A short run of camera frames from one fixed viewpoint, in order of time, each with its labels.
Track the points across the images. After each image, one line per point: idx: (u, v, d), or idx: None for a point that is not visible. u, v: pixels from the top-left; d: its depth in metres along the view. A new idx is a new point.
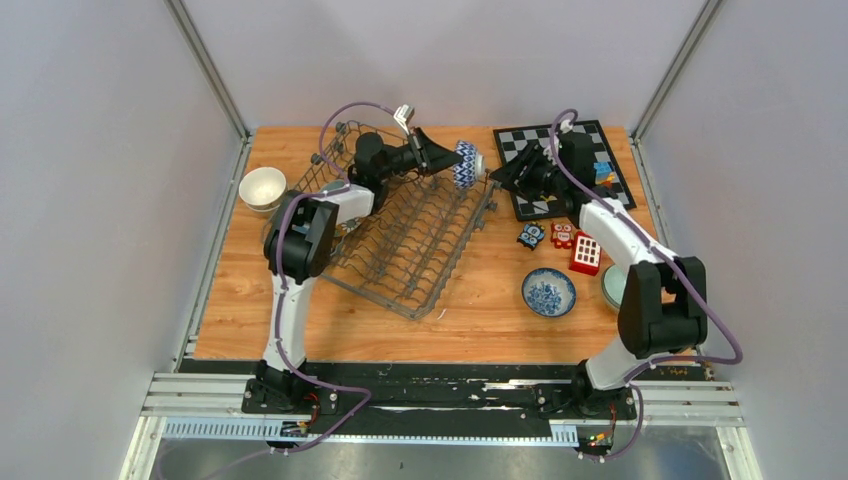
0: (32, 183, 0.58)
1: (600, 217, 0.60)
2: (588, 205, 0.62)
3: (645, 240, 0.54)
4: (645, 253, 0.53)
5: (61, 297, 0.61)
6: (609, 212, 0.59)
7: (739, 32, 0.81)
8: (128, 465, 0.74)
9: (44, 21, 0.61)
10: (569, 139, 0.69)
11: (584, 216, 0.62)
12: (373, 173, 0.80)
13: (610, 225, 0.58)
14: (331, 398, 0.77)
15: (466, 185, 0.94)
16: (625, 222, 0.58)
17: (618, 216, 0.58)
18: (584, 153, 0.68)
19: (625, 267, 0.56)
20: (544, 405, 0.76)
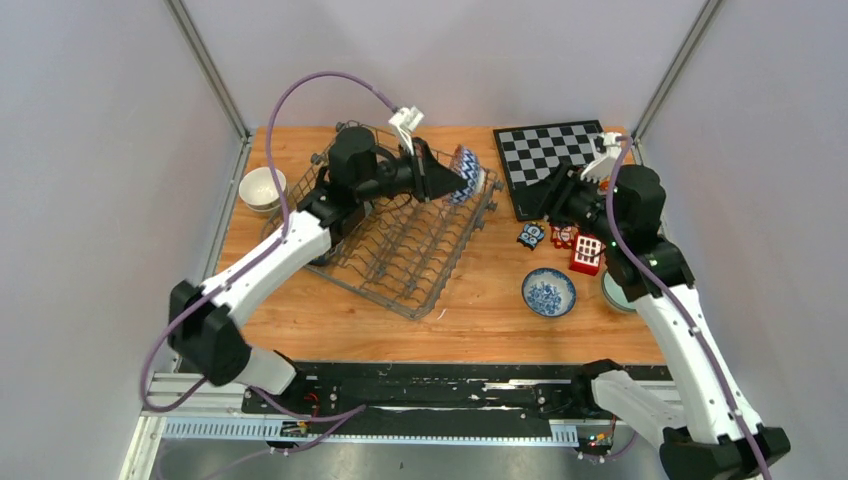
0: (34, 183, 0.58)
1: (672, 327, 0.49)
2: (659, 297, 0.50)
3: (729, 399, 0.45)
4: (725, 416, 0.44)
5: (61, 297, 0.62)
6: (687, 326, 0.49)
7: (739, 32, 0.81)
8: (129, 465, 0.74)
9: (46, 21, 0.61)
10: (631, 187, 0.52)
11: (642, 299, 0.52)
12: (349, 180, 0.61)
13: (685, 347, 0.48)
14: (331, 398, 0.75)
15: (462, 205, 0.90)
16: (704, 350, 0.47)
17: (698, 337, 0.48)
18: (651, 209, 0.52)
19: (685, 400, 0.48)
20: (544, 405, 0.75)
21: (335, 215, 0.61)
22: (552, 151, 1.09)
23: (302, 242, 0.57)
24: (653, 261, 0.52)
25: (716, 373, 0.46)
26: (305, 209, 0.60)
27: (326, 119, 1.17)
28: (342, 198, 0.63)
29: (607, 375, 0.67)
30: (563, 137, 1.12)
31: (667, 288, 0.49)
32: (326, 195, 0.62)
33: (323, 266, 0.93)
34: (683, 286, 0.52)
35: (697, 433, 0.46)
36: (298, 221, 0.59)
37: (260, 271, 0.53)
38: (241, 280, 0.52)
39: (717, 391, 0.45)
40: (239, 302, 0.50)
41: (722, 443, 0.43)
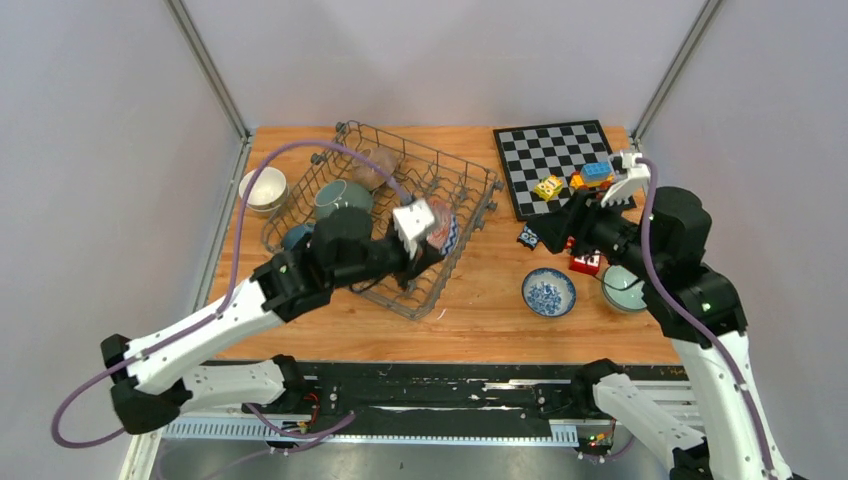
0: (35, 182, 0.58)
1: (715, 379, 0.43)
2: (708, 349, 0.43)
3: (766, 457, 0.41)
4: (759, 473, 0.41)
5: (62, 297, 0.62)
6: (733, 379, 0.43)
7: (739, 32, 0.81)
8: (129, 465, 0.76)
9: (46, 21, 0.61)
10: (673, 217, 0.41)
11: (684, 342, 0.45)
12: (327, 260, 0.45)
13: (727, 401, 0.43)
14: (331, 398, 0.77)
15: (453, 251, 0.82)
16: (748, 406, 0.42)
17: (743, 394, 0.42)
18: (697, 238, 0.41)
19: (711, 440, 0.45)
20: (544, 405, 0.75)
21: (300, 291, 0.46)
22: (553, 151, 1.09)
23: (236, 324, 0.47)
24: (706, 304, 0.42)
25: (757, 429, 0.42)
26: (262, 278, 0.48)
27: (325, 119, 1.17)
28: (313, 276, 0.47)
29: (606, 382, 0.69)
30: (563, 137, 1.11)
31: (717, 342, 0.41)
32: (292, 263, 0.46)
33: None
34: (735, 333, 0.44)
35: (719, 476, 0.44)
36: (245, 294, 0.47)
37: (182, 344, 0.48)
38: (160, 352, 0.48)
39: (755, 448, 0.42)
40: (149, 377, 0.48)
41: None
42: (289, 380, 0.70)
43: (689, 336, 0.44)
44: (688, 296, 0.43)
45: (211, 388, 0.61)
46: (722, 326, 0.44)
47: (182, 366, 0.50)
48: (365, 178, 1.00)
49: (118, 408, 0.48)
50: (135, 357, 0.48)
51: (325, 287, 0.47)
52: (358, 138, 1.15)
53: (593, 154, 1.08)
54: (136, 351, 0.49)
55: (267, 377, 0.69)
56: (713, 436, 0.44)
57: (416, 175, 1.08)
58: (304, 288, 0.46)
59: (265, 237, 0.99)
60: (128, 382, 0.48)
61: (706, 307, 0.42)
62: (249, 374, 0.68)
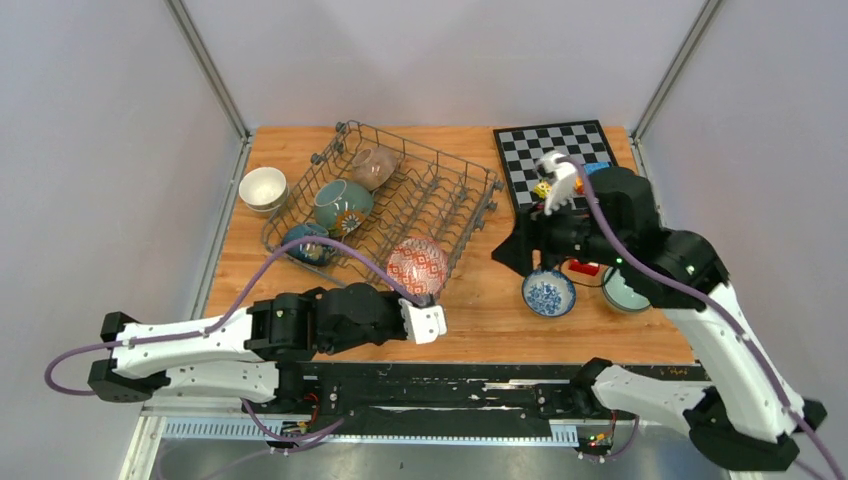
0: (35, 181, 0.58)
1: (719, 338, 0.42)
2: (705, 312, 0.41)
3: (780, 394, 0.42)
4: (778, 415, 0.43)
5: (63, 296, 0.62)
6: (734, 333, 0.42)
7: (739, 32, 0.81)
8: (129, 465, 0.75)
9: (46, 21, 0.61)
10: (615, 189, 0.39)
11: (679, 309, 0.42)
12: (323, 322, 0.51)
13: (734, 357, 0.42)
14: (331, 398, 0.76)
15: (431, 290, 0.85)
16: (753, 353, 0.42)
17: (747, 344, 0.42)
18: (646, 200, 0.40)
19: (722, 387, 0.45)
20: (544, 405, 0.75)
21: (287, 342, 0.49)
22: (552, 151, 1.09)
23: (216, 349, 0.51)
24: (688, 267, 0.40)
25: (767, 375, 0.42)
26: (256, 314, 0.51)
27: (325, 119, 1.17)
28: (303, 330, 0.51)
29: (602, 377, 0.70)
30: (563, 137, 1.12)
31: (715, 303, 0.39)
32: (290, 311, 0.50)
33: (323, 266, 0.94)
34: (720, 285, 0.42)
35: (737, 419, 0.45)
36: (236, 324, 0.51)
37: (165, 348, 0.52)
38: (144, 346, 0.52)
39: (769, 392, 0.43)
40: (128, 364, 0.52)
41: (779, 442, 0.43)
42: (284, 388, 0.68)
43: (684, 304, 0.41)
44: (669, 262, 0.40)
45: (193, 378, 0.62)
46: (706, 283, 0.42)
47: (158, 364, 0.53)
48: (366, 178, 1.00)
49: (92, 382, 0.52)
50: (123, 342, 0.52)
51: (307, 344, 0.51)
52: (358, 138, 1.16)
53: (593, 154, 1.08)
54: (127, 335, 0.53)
55: (259, 381, 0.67)
56: (726, 389, 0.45)
57: (415, 175, 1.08)
58: (294, 341, 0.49)
59: (265, 237, 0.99)
60: (109, 363, 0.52)
61: (687, 268, 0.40)
62: (241, 373, 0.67)
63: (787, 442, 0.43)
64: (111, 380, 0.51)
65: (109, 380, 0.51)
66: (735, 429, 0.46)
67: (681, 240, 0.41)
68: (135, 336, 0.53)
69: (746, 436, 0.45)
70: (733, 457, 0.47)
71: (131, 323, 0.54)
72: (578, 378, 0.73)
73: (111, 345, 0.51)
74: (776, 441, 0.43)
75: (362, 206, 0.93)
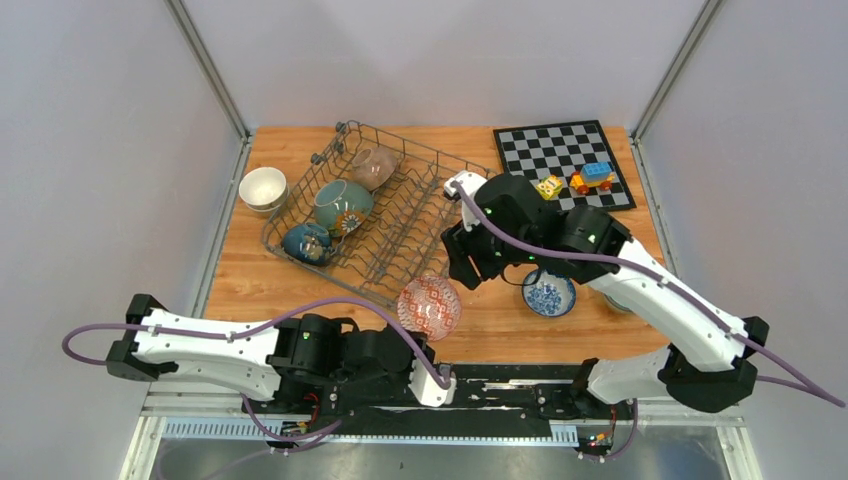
0: (33, 181, 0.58)
1: (644, 291, 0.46)
2: (619, 272, 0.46)
3: (719, 324, 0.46)
4: (725, 343, 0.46)
5: (62, 296, 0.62)
6: (654, 281, 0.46)
7: (738, 31, 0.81)
8: (129, 465, 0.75)
9: (45, 21, 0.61)
10: (496, 195, 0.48)
11: (599, 277, 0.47)
12: (352, 358, 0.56)
13: (664, 303, 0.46)
14: (331, 397, 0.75)
15: (447, 328, 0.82)
16: (678, 293, 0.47)
17: (670, 286, 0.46)
18: (528, 196, 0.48)
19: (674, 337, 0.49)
20: (544, 405, 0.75)
21: (304, 366, 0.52)
22: (552, 151, 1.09)
23: (238, 356, 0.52)
24: (589, 236, 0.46)
25: (698, 309, 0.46)
26: (283, 331, 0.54)
27: (325, 119, 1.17)
28: (320, 357, 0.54)
29: (594, 375, 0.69)
30: (562, 137, 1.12)
31: (622, 260, 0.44)
32: (314, 332, 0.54)
33: (323, 266, 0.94)
34: (625, 243, 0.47)
35: (698, 361, 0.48)
36: (264, 336, 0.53)
37: (187, 343, 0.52)
38: (168, 336, 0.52)
39: (706, 323, 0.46)
40: (147, 351, 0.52)
41: (736, 368, 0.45)
42: (284, 391, 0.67)
43: (598, 270, 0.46)
44: (576, 239, 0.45)
45: (199, 368, 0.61)
46: (614, 245, 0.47)
47: (175, 356, 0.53)
48: (366, 178, 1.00)
49: (108, 362, 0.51)
50: (148, 328, 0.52)
51: (325, 371, 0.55)
52: (358, 138, 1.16)
53: (593, 154, 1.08)
54: (153, 321, 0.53)
55: (260, 381, 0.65)
56: (674, 334, 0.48)
57: (415, 176, 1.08)
58: (311, 366, 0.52)
59: (265, 237, 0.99)
60: (130, 346, 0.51)
61: (590, 238, 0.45)
62: (245, 371, 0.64)
63: (743, 364, 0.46)
64: (128, 363, 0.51)
65: (127, 363, 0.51)
66: (698, 371, 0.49)
67: (578, 215, 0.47)
68: (161, 323, 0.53)
69: (709, 373, 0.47)
70: (709, 402, 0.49)
71: (158, 309, 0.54)
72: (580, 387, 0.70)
73: (137, 328, 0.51)
74: (733, 368, 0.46)
75: (362, 206, 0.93)
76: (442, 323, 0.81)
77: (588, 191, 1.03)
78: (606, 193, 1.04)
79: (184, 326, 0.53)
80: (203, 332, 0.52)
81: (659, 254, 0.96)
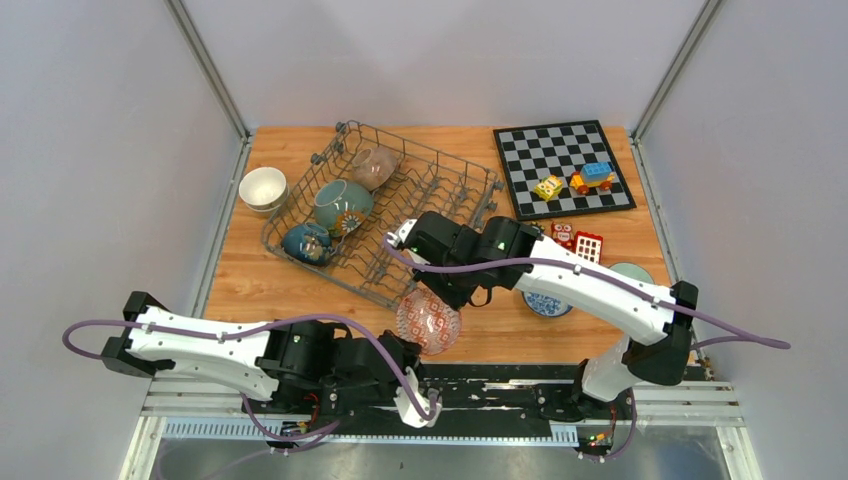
0: (33, 182, 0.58)
1: (560, 282, 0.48)
2: (533, 269, 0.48)
3: (642, 294, 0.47)
4: (652, 312, 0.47)
5: (63, 295, 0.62)
6: (569, 270, 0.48)
7: (738, 31, 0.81)
8: (129, 465, 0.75)
9: (44, 22, 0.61)
10: (413, 232, 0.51)
11: (520, 280, 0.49)
12: (341, 367, 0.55)
13: (582, 288, 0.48)
14: (331, 397, 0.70)
15: (442, 346, 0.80)
16: (595, 275, 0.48)
17: (584, 271, 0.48)
18: (439, 226, 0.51)
19: (610, 317, 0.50)
20: (544, 405, 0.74)
21: (293, 370, 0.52)
22: (552, 151, 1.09)
23: (229, 357, 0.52)
24: (501, 245, 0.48)
25: (617, 286, 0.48)
26: (274, 338, 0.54)
27: (325, 119, 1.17)
28: (310, 361, 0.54)
29: (585, 376, 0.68)
30: (563, 137, 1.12)
31: (534, 259, 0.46)
32: (306, 336, 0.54)
33: (323, 266, 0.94)
34: (537, 241, 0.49)
35: (640, 336, 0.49)
36: (255, 338, 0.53)
37: (181, 341, 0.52)
38: (161, 334, 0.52)
39: (630, 297, 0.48)
40: (140, 348, 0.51)
41: (669, 334, 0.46)
42: (282, 392, 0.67)
43: (516, 274, 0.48)
44: (492, 251, 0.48)
45: (195, 367, 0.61)
46: (529, 247, 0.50)
47: (169, 354, 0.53)
48: (365, 178, 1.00)
49: (102, 357, 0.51)
50: (142, 326, 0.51)
51: (313, 376, 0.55)
52: (358, 138, 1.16)
53: (593, 154, 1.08)
54: (147, 319, 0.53)
55: (258, 381, 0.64)
56: (608, 314, 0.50)
57: (416, 175, 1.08)
58: (300, 370, 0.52)
59: (265, 237, 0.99)
60: (124, 343, 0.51)
61: (501, 246, 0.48)
62: (242, 372, 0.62)
63: (675, 330, 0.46)
64: (122, 360, 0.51)
65: (120, 360, 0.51)
66: (646, 345, 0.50)
67: (492, 228, 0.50)
68: (155, 321, 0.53)
69: (653, 346, 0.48)
70: (667, 374, 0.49)
71: (153, 306, 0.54)
72: (580, 391, 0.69)
73: (131, 325, 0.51)
74: (667, 335, 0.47)
75: (362, 206, 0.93)
76: (441, 340, 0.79)
77: (588, 191, 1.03)
78: (606, 193, 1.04)
79: (178, 325, 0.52)
80: (194, 332, 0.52)
81: (659, 254, 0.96)
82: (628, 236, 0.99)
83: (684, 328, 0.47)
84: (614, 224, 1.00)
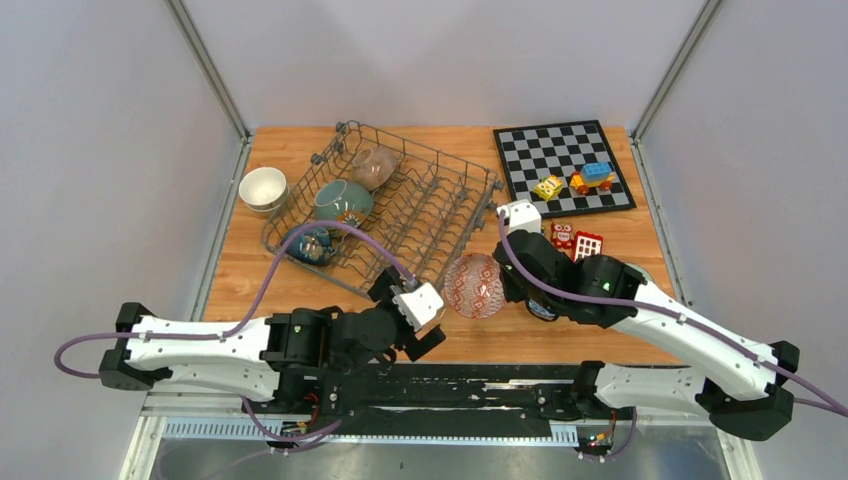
0: (34, 181, 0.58)
1: (664, 329, 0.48)
2: (636, 313, 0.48)
3: (748, 353, 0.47)
4: (754, 371, 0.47)
5: (62, 295, 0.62)
6: (673, 318, 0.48)
7: (738, 31, 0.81)
8: (128, 465, 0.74)
9: (44, 22, 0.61)
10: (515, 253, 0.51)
11: (621, 321, 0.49)
12: (335, 345, 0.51)
13: (685, 339, 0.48)
14: (331, 397, 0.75)
15: (474, 313, 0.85)
16: (698, 327, 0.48)
17: (690, 322, 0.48)
18: (544, 250, 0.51)
19: (707, 370, 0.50)
20: (544, 405, 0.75)
21: (298, 359, 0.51)
22: (553, 151, 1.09)
23: (232, 354, 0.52)
24: (604, 283, 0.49)
25: (723, 340, 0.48)
26: (275, 326, 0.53)
27: (325, 119, 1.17)
28: (314, 349, 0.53)
29: (602, 381, 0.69)
30: (563, 137, 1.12)
31: (639, 302, 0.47)
32: (306, 325, 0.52)
33: (323, 266, 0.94)
34: (641, 285, 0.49)
35: (735, 391, 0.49)
36: (254, 333, 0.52)
37: (180, 346, 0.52)
38: (160, 341, 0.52)
39: (733, 354, 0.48)
40: (140, 358, 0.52)
41: (771, 394, 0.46)
42: (284, 390, 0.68)
43: (618, 315, 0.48)
44: (594, 289, 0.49)
45: (194, 373, 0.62)
46: (630, 288, 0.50)
47: (169, 361, 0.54)
48: (365, 178, 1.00)
49: (100, 372, 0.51)
50: (139, 334, 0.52)
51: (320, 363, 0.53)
52: (358, 138, 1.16)
53: (593, 154, 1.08)
54: (143, 329, 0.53)
55: (259, 381, 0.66)
56: (704, 367, 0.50)
57: (416, 175, 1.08)
58: (304, 357, 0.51)
59: (265, 237, 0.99)
60: (121, 354, 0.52)
61: (605, 286, 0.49)
62: (242, 371, 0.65)
63: (778, 390, 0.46)
64: (120, 371, 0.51)
65: (120, 371, 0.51)
66: (739, 400, 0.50)
67: (592, 264, 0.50)
68: (151, 329, 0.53)
69: (748, 402, 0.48)
70: (756, 429, 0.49)
71: (147, 316, 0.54)
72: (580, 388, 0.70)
73: (129, 335, 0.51)
74: (768, 395, 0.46)
75: (362, 206, 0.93)
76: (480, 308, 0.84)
77: (588, 191, 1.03)
78: (606, 193, 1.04)
79: (174, 330, 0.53)
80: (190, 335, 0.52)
81: (659, 254, 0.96)
82: (628, 236, 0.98)
83: (786, 391, 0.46)
84: (614, 224, 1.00)
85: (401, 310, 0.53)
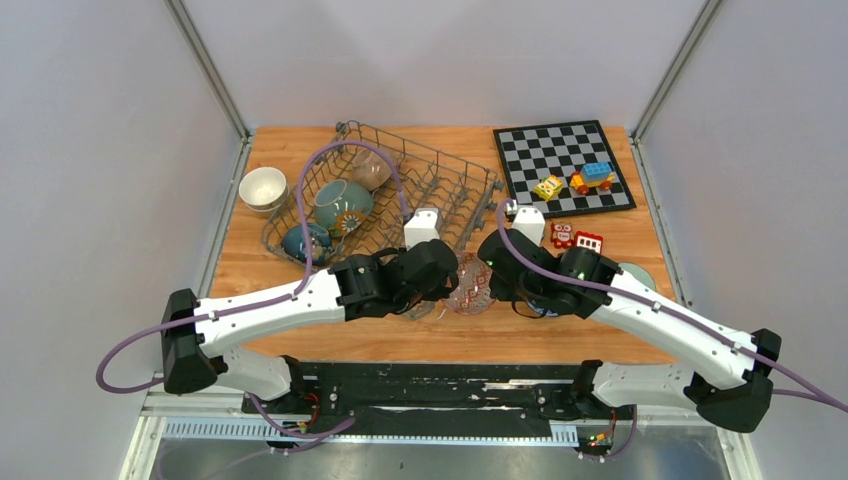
0: (32, 181, 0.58)
1: (639, 317, 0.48)
2: (611, 302, 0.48)
3: (723, 340, 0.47)
4: (732, 358, 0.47)
5: (63, 295, 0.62)
6: (647, 306, 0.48)
7: (738, 31, 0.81)
8: (129, 465, 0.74)
9: (44, 23, 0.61)
10: (493, 247, 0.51)
11: (596, 310, 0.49)
12: (410, 275, 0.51)
13: (661, 326, 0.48)
14: (331, 397, 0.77)
15: (462, 307, 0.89)
16: (673, 314, 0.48)
17: (663, 309, 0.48)
18: (523, 243, 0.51)
19: (686, 360, 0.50)
20: (544, 405, 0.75)
21: (371, 295, 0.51)
22: (552, 151, 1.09)
23: (310, 307, 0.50)
24: (580, 274, 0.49)
25: (698, 328, 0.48)
26: (338, 274, 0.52)
27: (325, 119, 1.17)
28: (384, 286, 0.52)
29: (598, 380, 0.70)
30: (563, 137, 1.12)
31: (612, 288, 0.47)
32: (367, 267, 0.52)
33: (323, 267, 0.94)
34: (616, 274, 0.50)
35: (715, 380, 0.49)
36: (323, 283, 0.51)
37: (253, 315, 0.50)
38: (231, 317, 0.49)
39: (710, 341, 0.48)
40: (215, 339, 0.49)
41: (749, 381, 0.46)
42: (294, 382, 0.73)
43: (594, 304, 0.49)
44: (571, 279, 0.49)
45: (241, 367, 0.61)
46: (608, 278, 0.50)
47: (241, 337, 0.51)
48: (365, 178, 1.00)
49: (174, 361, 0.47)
50: (207, 315, 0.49)
51: (393, 297, 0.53)
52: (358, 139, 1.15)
53: (593, 154, 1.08)
54: (206, 310, 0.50)
55: (279, 372, 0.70)
56: (683, 356, 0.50)
57: (416, 175, 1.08)
58: (379, 293, 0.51)
59: (265, 237, 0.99)
60: (194, 339, 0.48)
61: (581, 276, 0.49)
62: (267, 364, 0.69)
63: (755, 377, 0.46)
64: (199, 355, 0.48)
65: (198, 355, 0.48)
66: (720, 390, 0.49)
67: (571, 256, 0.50)
68: (217, 308, 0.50)
69: (729, 391, 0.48)
70: (742, 420, 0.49)
71: (203, 299, 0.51)
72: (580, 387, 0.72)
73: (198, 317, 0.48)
74: (746, 382, 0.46)
75: (362, 206, 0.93)
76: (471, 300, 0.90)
77: (588, 191, 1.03)
78: (606, 193, 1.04)
79: (241, 304, 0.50)
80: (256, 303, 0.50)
81: (659, 254, 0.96)
82: (628, 236, 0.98)
83: (764, 378, 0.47)
84: (614, 224, 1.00)
85: (414, 236, 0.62)
